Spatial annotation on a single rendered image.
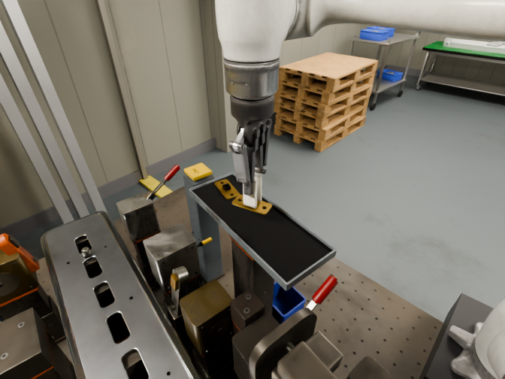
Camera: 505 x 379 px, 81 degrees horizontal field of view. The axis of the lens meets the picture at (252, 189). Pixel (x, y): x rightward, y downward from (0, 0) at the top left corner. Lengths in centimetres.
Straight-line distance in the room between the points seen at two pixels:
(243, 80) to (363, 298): 89
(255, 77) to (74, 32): 216
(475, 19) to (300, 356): 48
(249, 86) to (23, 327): 65
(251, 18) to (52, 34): 215
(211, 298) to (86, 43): 222
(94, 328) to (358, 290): 83
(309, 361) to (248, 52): 44
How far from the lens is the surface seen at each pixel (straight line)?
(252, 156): 55
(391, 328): 113
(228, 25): 47
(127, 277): 83
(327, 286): 59
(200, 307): 64
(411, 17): 53
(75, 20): 257
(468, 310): 113
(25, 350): 77
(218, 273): 113
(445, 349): 103
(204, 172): 85
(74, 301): 84
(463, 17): 50
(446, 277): 240
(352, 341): 107
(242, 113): 51
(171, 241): 72
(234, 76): 49
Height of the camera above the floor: 161
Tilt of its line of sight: 36 degrees down
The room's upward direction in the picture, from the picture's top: straight up
